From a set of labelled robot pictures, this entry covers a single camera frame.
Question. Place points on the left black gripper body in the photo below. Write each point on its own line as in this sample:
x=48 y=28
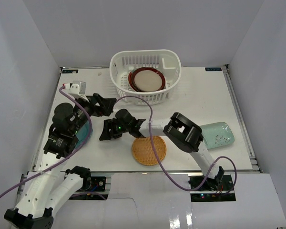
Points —
x=93 y=105

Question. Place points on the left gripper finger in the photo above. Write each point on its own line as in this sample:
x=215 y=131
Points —
x=100 y=111
x=104 y=104

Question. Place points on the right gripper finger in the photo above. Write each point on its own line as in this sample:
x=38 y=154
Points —
x=107 y=134
x=108 y=126

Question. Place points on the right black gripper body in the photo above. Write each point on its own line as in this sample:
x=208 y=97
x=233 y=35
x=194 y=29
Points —
x=119 y=129

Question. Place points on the teal scalloped round plate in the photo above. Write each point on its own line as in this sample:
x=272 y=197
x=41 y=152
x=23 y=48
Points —
x=82 y=136

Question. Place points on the brown rimmed beige round plate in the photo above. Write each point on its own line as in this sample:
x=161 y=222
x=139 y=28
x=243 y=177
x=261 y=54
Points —
x=146 y=79

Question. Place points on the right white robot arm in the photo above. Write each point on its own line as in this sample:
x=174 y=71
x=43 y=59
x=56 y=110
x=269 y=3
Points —
x=184 y=133

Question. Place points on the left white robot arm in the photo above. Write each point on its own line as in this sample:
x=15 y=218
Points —
x=39 y=204

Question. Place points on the woven bamboo round tray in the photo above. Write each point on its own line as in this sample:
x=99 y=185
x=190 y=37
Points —
x=143 y=153

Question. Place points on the white plastic dish basket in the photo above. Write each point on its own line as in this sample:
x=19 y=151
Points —
x=124 y=64

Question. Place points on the left blue table label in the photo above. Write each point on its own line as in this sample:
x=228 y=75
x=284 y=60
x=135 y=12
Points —
x=69 y=71

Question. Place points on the blue table label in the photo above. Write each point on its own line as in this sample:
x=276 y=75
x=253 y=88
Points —
x=213 y=69
x=69 y=71

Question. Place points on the light green divided square plate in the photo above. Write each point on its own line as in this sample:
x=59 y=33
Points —
x=217 y=135

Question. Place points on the right blue table label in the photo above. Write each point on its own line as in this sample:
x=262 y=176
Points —
x=213 y=69

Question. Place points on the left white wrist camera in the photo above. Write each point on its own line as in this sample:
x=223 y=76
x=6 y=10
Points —
x=76 y=89

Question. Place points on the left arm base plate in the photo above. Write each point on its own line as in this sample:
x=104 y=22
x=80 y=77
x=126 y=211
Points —
x=92 y=184

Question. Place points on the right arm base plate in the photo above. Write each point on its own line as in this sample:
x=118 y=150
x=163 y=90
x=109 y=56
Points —
x=225 y=184

